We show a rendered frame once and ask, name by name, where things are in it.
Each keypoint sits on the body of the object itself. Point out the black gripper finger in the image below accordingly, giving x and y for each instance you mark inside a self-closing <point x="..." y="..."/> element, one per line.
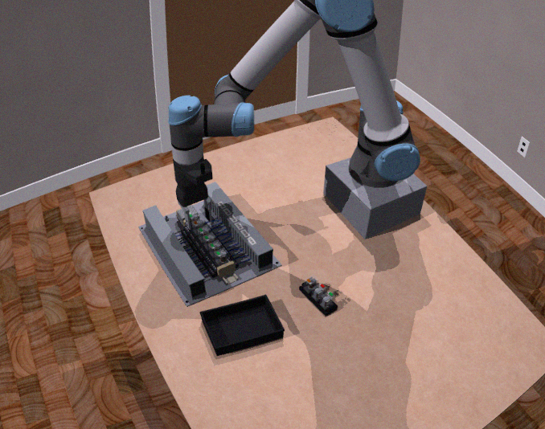
<point x="208" y="209"/>
<point x="187" y="216"/>

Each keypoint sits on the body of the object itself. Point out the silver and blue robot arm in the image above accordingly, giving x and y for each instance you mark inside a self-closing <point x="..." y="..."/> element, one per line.
<point x="385" y="143"/>

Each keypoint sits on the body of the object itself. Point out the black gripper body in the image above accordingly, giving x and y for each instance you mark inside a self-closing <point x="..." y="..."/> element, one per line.
<point x="191" y="187"/>

